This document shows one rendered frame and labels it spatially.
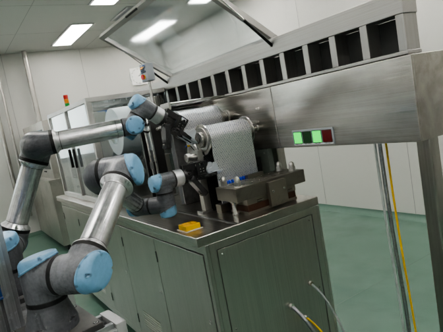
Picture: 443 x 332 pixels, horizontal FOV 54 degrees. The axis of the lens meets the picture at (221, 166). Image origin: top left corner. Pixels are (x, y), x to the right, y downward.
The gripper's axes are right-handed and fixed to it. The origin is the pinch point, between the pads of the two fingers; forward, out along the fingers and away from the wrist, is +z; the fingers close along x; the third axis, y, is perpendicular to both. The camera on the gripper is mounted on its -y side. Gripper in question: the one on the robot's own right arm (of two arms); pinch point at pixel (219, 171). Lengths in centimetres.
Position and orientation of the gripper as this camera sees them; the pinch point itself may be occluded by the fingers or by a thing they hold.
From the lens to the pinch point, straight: 204.5
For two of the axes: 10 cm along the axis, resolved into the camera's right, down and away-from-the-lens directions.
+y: -1.8, -9.8, -1.2
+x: -5.4, -0.1, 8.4
